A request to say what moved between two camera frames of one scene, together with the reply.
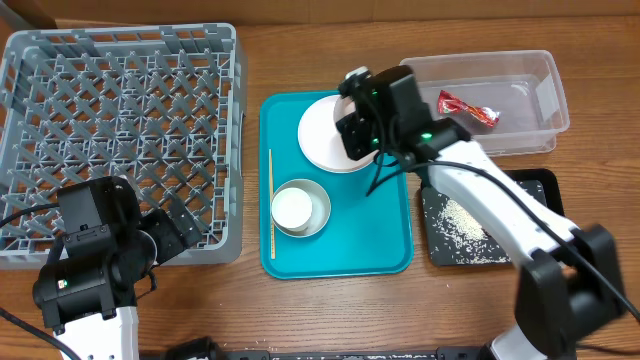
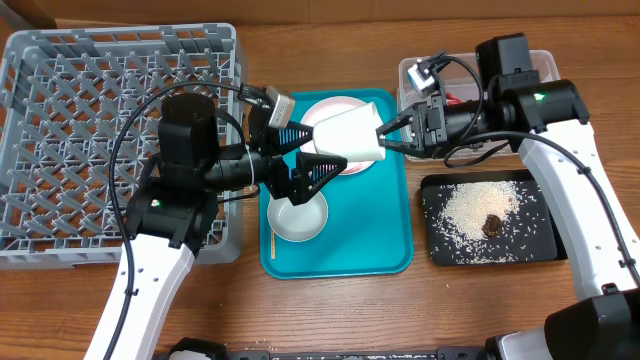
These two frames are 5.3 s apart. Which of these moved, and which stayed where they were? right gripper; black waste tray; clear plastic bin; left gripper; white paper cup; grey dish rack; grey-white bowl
Moved: white paper cup; left gripper; right gripper
Stayed: black waste tray; grey dish rack; clear plastic bin; grey-white bowl
